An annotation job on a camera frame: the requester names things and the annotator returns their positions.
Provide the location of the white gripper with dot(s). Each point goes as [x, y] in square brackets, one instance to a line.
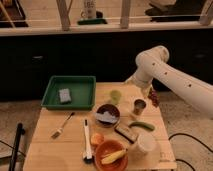
[142, 82]

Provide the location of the dark metal cup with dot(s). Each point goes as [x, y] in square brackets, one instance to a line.
[139, 106]

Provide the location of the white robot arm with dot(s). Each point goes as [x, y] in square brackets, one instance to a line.
[152, 64]

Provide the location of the green plastic tray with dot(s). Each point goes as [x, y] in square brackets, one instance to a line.
[70, 93]

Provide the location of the translucent green cup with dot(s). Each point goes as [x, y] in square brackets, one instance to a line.
[115, 97]

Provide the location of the dark brown bowl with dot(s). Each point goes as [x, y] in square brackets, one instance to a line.
[112, 109]

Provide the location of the grey crumpled cloth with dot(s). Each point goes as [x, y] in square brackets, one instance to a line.
[106, 117]

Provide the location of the white plastic cup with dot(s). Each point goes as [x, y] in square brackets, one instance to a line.
[144, 144]

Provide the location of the orange fruit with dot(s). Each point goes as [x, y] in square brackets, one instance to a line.
[97, 139]

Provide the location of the orange bowl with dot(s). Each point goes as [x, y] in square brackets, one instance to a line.
[106, 147]

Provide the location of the yellow banana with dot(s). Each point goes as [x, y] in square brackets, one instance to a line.
[112, 157]

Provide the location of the grey blue sponge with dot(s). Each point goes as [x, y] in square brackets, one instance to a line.
[64, 95]

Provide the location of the green flat object on ledge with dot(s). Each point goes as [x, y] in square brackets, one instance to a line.
[92, 21]

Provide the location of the white bottle on ledge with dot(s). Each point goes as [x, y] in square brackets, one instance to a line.
[89, 9]

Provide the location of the silver fork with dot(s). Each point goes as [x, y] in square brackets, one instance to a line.
[60, 129]

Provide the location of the black pole stand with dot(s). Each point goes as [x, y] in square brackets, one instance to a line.
[15, 148]

